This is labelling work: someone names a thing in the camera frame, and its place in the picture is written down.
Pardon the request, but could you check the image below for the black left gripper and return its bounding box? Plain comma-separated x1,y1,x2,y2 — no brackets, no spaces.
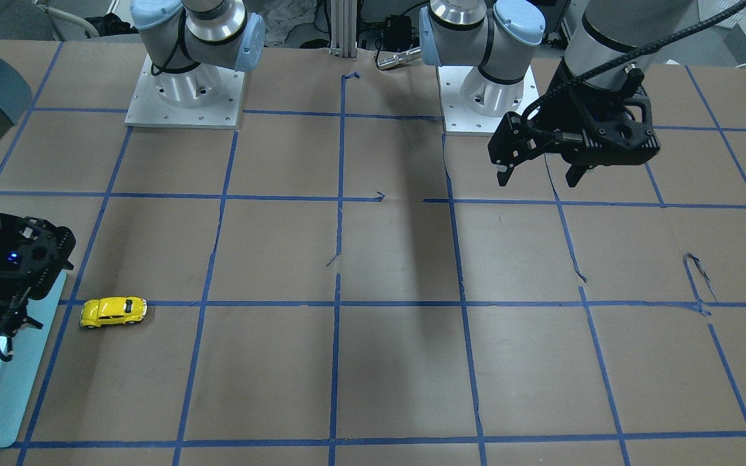
488,66,661,188

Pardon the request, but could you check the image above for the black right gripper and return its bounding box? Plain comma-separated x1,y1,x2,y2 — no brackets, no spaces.
0,214,76,362

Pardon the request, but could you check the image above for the yellow beetle toy car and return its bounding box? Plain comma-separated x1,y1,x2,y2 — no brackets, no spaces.
80,296,148,329

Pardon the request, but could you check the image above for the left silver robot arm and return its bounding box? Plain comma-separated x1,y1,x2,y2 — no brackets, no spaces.
418,1,690,188

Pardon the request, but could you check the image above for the brown paper table mat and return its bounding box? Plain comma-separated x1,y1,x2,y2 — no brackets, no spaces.
0,41,746,465

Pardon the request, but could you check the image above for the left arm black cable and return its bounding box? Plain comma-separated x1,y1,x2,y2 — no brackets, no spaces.
521,0,746,137

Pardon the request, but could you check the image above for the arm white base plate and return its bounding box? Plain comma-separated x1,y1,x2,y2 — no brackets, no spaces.
124,57,248,130
437,66,539,137

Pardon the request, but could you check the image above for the aluminium frame post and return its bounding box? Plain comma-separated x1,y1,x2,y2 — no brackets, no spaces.
329,0,358,61

